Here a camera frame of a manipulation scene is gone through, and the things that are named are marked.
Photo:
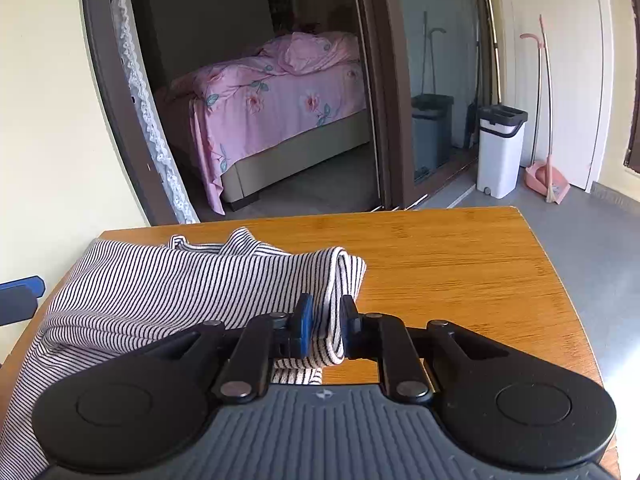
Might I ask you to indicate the brown door frame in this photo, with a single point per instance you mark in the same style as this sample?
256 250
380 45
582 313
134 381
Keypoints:
107 85

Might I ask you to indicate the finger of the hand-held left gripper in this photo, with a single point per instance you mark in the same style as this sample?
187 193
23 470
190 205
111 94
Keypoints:
20 287

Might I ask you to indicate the beige bed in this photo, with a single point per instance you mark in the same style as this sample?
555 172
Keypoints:
300 152

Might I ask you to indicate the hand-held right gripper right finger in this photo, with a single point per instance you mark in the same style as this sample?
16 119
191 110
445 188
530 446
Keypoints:
348 327

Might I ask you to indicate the white door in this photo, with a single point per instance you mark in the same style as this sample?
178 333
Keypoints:
570 60

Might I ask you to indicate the broom with wooden stick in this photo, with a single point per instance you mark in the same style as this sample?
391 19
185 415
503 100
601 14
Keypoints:
548 90

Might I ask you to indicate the brown sliding glass door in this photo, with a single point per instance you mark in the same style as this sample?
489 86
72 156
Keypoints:
395 110

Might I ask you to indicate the bed with pink bedding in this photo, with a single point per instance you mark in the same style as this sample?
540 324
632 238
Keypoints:
280 90

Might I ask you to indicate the white mop bucket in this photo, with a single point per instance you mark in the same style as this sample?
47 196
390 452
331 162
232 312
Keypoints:
497 155

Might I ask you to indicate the pink broom and dustpan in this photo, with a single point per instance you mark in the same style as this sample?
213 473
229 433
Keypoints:
542 175

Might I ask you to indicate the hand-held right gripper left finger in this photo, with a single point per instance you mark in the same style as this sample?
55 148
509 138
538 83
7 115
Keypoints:
302 327

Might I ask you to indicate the black and white striped shirt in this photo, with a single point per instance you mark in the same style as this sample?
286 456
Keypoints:
150 290

